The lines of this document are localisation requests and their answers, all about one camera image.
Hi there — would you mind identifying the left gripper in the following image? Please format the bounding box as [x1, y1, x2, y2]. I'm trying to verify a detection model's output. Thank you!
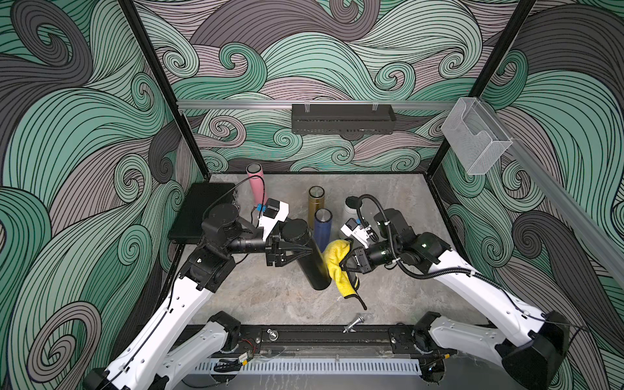
[219, 217, 306, 269]

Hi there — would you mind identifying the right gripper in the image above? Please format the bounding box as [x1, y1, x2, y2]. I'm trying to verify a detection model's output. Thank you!
[335, 240, 400, 273]

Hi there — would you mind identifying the black thermos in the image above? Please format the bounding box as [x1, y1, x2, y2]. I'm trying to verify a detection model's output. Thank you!
[281, 219, 332, 291]

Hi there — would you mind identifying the yellow grey cleaning cloth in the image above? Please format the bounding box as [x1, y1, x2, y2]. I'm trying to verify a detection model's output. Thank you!
[323, 240, 367, 310]

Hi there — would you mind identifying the pink thermos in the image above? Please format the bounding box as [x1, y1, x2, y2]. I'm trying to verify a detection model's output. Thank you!
[246, 162, 266, 205]

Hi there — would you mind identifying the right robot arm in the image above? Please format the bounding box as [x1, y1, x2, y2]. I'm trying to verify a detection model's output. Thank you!
[340, 209, 570, 389]

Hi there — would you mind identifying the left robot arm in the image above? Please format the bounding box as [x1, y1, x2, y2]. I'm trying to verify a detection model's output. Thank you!
[83, 199, 289, 389]

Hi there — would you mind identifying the blue thermos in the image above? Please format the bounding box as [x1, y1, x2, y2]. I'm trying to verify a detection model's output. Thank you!
[314, 208, 333, 252]

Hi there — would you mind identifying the white thermos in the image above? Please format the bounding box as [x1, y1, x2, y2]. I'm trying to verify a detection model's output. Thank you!
[342, 196, 362, 224]

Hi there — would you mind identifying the gold thermos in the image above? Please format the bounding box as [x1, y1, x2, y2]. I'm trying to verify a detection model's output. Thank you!
[307, 185, 325, 228]

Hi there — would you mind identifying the black hard case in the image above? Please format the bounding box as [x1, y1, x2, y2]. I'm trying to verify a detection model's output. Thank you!
[167, 182, 234, 245]

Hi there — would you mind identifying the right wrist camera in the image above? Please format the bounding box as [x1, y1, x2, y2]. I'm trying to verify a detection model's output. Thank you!
[341, 218, 379, 249]

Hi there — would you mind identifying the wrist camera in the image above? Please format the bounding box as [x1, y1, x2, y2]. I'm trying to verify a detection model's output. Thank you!
[258, 198, 289, 241]
[341, 218, 379, 249]

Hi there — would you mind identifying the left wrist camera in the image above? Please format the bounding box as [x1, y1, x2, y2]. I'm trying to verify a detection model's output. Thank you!
[258, 198, 289, 241]

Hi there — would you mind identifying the silver bolt on rail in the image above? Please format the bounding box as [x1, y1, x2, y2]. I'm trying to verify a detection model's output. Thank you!
[343, 315, 365, 334]

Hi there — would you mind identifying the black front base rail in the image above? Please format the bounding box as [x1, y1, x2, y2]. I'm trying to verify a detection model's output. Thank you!
[239, 323, 442, 351]

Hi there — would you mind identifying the silver knob on rail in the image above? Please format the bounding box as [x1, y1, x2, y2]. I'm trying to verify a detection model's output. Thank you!
[266, 329, 279, 341]

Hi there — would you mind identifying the white slotted cable duct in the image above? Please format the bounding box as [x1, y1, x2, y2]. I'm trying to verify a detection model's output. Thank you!
[189, 357, 423, 376]

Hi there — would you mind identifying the black wall shelf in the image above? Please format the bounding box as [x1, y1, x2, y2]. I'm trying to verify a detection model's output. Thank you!
[291, 103, 397, 137]

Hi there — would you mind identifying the clear acrylic wall holder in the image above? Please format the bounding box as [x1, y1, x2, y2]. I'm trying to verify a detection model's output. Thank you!
[441, 97, 513, 176]

